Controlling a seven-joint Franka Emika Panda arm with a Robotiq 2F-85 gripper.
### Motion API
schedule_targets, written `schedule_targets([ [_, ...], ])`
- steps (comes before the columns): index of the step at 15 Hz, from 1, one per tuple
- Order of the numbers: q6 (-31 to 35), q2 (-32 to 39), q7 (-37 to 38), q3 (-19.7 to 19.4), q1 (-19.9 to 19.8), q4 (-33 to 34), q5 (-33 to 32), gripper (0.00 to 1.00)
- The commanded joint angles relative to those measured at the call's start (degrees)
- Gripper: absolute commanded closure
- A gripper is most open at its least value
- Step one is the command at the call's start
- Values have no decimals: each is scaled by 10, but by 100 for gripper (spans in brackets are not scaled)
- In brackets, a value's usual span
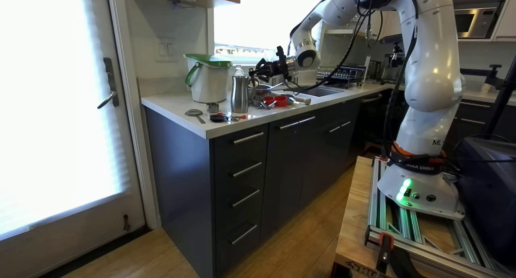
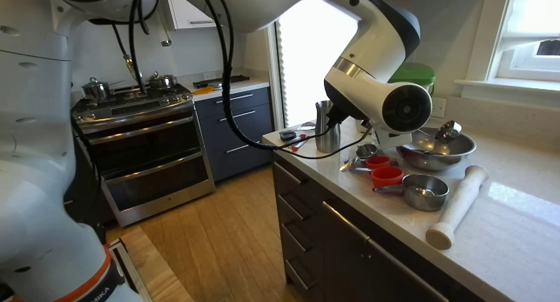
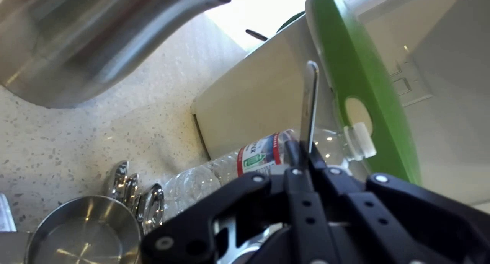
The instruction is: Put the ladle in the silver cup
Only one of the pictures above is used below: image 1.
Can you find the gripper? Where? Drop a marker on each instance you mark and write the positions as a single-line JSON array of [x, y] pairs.
[[276, 67]]

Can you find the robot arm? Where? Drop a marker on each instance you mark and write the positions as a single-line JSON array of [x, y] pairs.
[[433, 80]]

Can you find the tall silver cup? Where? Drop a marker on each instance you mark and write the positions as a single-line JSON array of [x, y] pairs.
[[240, 94]]

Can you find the silver measuring cup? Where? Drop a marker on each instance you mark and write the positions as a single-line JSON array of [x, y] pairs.
[[258, 101]]

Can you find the red measuring cup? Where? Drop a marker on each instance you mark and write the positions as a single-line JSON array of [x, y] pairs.
[[281, 101], [268, 100]]

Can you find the small silver cup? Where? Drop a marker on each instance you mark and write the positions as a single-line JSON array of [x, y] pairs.
[[212, 107]]

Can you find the silver ladle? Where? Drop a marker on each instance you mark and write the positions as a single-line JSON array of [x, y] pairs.
[[194, 113]]

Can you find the clear plastic water bottle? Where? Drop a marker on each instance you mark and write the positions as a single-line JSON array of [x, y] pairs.
[[239, 71]]

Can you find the metal bowl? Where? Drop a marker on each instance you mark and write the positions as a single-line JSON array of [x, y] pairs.
[[260, 90]]

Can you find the window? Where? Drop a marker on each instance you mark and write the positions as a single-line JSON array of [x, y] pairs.
[[262, 20]]

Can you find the white bin with green lid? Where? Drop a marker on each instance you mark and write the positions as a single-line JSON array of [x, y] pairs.
[[207, 80]]

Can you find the red measuring spoon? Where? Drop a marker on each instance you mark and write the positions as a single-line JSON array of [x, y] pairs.
[[238, 117]]

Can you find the sink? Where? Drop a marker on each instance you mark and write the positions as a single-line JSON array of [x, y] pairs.
[[320, 91]]

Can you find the drawer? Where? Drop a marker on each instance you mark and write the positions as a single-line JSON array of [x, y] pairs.
[[238, 249], [242, 181], [240, 211], [242, 149]]

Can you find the black dish rack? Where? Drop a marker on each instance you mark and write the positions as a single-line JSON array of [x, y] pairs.
[[342, 74]]

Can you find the cabinet door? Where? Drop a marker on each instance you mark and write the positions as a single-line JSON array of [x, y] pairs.
[[334, 149], [290, 169]]

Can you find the coffee machine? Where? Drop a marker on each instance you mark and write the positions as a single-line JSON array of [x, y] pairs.
[[393, 60]]

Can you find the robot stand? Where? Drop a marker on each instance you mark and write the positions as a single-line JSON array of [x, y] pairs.
[[358, 213]]

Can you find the white door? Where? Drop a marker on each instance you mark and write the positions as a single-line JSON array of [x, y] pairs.
[[60, 129]]

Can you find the orange clamp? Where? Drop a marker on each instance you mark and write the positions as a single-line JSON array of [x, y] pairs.
[[385, 249]]

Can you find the silver microwave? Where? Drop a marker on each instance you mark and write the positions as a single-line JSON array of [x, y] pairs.
[[475, 22]]

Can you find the black tap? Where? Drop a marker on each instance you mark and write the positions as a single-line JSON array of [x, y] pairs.
[[489, 74]]

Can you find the black computer case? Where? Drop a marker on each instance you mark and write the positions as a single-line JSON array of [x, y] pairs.
[[489, 197]]

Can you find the wall switch plate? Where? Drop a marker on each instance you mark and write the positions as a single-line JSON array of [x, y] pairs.
[[167, 49]]

